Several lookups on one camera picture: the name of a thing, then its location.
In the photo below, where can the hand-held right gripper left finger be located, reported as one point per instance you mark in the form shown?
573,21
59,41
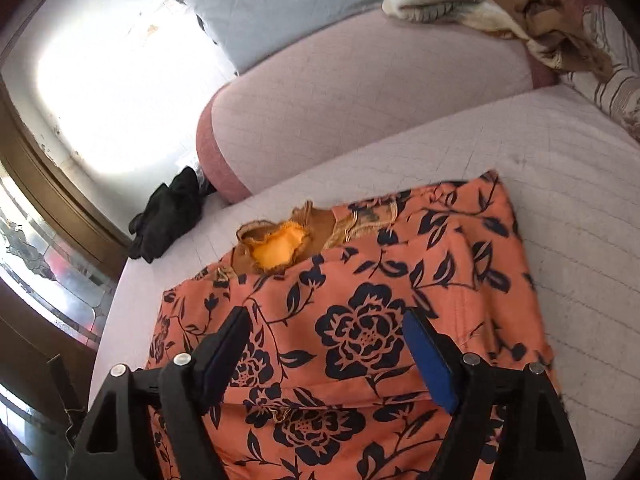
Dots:
220,360

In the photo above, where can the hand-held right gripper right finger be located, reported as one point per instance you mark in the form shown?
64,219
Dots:
430,360

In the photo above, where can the orange floral garment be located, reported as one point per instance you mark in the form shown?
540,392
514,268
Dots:
360,285

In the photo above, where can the black cloth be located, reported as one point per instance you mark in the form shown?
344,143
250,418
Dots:
165,215

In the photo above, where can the bed with pink quilted cover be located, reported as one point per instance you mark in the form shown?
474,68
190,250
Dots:
575,185

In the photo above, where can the wooden cabinet with glass door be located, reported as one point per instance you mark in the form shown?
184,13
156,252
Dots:
30,200

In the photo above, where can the pink bolster cushion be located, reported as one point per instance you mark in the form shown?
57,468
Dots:
350,110

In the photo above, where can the striped pillow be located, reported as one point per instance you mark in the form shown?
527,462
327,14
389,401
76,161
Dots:
615,85

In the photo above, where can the grey-blue pillow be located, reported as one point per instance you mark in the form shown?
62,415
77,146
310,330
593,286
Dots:
280,5

